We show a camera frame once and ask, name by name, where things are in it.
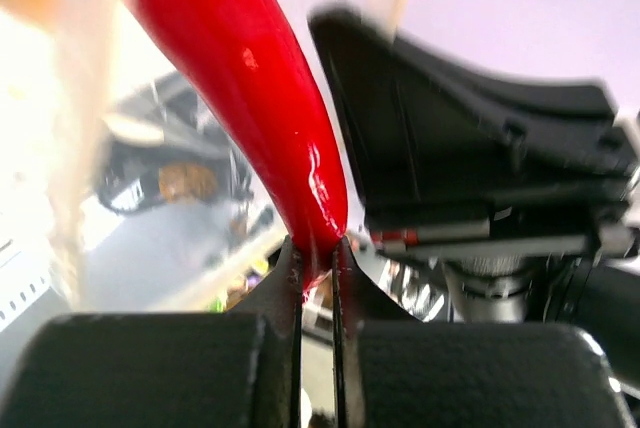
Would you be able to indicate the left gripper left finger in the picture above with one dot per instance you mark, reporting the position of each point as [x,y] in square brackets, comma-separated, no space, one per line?
[240,368]

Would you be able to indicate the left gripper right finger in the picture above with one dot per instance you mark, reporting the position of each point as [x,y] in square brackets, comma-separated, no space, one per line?
[392,370]

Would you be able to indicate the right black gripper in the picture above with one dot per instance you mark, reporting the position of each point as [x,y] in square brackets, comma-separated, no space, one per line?
[455,165]

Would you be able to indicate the clear zip top bag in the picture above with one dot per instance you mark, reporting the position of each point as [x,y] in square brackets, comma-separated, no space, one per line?
[116,176]

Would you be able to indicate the red chili pepper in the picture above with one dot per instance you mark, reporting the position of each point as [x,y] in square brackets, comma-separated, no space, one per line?
[243,58]

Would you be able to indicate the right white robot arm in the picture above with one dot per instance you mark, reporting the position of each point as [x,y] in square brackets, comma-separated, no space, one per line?
[583,290]

